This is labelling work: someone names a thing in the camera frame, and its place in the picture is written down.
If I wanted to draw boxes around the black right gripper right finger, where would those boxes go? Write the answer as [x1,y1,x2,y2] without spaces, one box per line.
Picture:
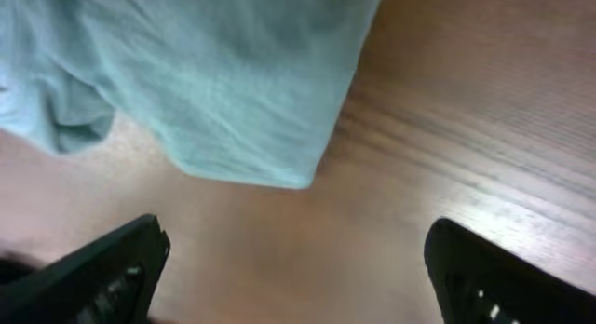
[424,218,595,324]

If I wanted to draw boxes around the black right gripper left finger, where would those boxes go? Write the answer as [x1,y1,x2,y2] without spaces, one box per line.
[1,214,170,323]

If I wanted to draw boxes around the light grey-blue t-shirt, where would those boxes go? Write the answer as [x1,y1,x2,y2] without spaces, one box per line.
[1,0,381,189]

